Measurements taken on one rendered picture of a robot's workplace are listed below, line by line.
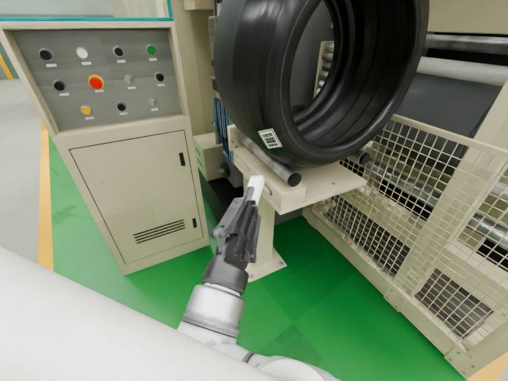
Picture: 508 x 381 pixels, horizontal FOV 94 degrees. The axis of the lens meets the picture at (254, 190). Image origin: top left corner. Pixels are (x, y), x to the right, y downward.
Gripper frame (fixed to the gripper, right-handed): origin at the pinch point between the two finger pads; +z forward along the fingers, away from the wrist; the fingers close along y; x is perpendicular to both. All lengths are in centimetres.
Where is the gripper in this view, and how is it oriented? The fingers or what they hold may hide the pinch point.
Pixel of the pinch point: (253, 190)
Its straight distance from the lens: 50.0
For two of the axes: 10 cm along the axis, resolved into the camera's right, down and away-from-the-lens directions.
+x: 8.6, -0.5, -5.2
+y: 4.5, 5.7, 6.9
